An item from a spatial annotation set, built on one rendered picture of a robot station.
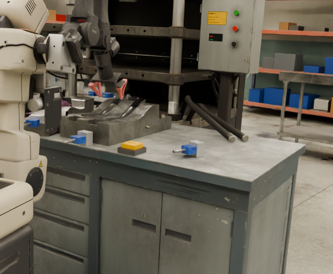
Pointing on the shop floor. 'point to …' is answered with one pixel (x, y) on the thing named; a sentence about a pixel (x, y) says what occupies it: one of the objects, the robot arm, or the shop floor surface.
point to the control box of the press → (230, 44)
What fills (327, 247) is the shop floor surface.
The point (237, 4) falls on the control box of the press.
